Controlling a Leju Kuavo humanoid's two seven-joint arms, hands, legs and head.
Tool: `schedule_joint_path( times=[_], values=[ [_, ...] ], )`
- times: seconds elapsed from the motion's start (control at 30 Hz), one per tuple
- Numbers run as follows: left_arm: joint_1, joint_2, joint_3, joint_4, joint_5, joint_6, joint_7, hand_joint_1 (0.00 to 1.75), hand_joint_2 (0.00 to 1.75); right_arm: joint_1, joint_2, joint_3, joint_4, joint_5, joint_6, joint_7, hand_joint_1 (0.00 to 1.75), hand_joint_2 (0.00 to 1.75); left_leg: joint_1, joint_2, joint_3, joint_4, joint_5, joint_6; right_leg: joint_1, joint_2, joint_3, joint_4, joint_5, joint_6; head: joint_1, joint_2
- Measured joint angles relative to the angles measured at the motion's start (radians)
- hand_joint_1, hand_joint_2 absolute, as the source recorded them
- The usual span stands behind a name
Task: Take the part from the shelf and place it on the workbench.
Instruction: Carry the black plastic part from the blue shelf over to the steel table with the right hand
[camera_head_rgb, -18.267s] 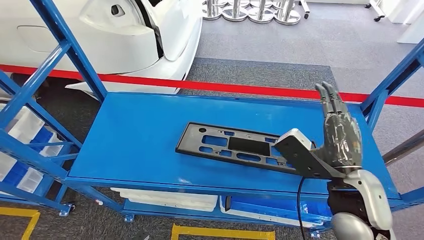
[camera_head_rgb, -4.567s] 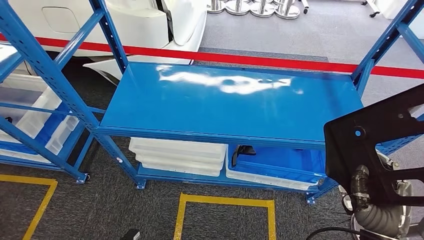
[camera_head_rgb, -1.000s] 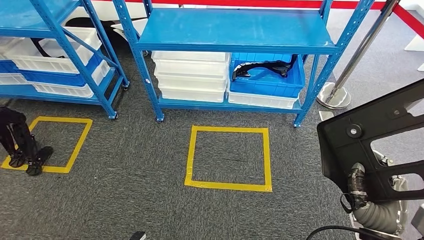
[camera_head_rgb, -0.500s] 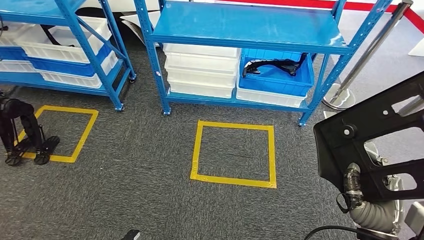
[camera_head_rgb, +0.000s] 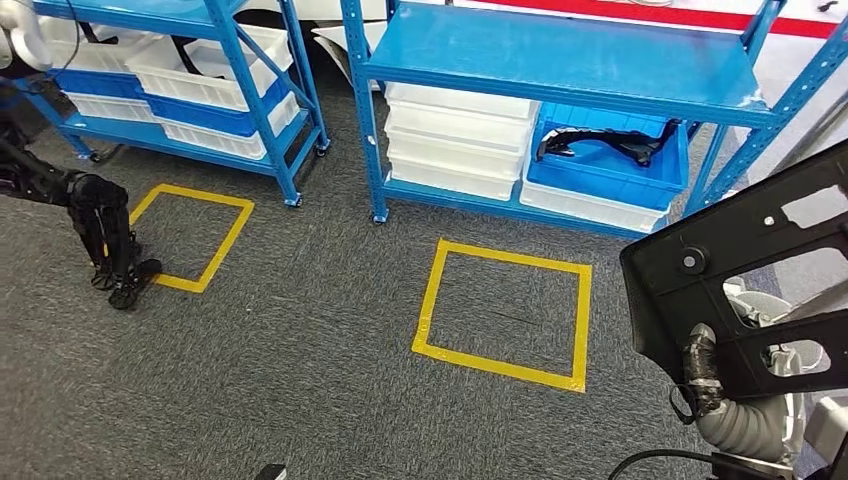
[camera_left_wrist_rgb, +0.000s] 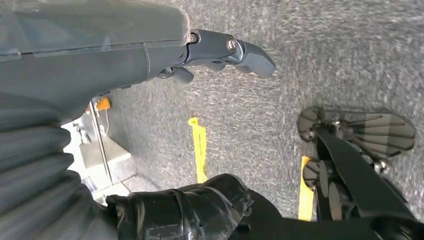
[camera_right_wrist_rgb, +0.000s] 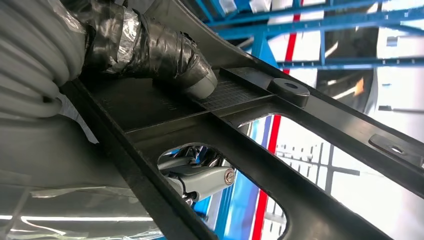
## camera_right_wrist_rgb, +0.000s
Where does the large blue metal shelf rack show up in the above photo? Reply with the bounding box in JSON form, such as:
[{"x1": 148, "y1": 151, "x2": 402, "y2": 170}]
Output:
[{"x1": 193, "y1": 0, "x2": 424, "y2": 240}]

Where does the red barrier belt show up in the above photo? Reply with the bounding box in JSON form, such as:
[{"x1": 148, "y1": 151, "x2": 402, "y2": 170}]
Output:
[{"x1": 251, "y1": 0, "x2": 306, "y2": 240}]

